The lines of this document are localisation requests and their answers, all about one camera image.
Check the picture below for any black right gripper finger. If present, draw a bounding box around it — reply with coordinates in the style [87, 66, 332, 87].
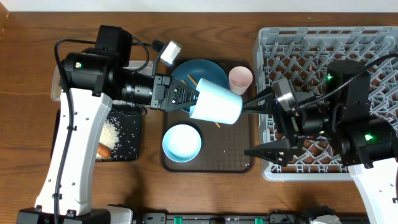
[244, 138, 293, 167]
[242, 87, 275, 114]

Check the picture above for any pink plastic cup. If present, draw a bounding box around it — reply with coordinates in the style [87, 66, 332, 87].
[228, 66, 253, 95]

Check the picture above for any light blue plastic cup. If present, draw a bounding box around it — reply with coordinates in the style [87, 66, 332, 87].
[189, 78, 243, 124]

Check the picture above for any light blue bowl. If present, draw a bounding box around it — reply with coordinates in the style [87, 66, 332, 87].
[162, 124, 202, 163]

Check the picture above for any orange carrot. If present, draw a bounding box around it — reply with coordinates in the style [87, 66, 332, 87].
[97, 143, 111, 158]

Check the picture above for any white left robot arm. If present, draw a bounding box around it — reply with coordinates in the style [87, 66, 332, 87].
[17, 25, 198, 223]

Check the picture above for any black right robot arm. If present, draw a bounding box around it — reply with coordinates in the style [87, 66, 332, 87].
[243, 59, 397, 223]

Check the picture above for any grey plastic dishwasher rack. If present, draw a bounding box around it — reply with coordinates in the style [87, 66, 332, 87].
[253, 27, 397, 182]

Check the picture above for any dark blue plate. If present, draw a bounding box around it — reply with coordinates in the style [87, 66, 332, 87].
[170, 58, 230, 114]

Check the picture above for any black tray bin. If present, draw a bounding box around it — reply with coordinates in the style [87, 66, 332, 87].
[50, 104, 144, 162]

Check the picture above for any brown serving tray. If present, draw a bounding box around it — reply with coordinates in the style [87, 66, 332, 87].
[161, 58, 254, 173]

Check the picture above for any pile of white rice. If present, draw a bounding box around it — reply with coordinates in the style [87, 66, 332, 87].
[95, 114, 139, 161]

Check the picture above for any clear plastic bin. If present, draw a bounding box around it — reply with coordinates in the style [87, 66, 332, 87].
[50, 60, 154, 101]

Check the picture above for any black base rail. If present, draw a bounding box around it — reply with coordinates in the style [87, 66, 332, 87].
[139, 212, 371, 224]

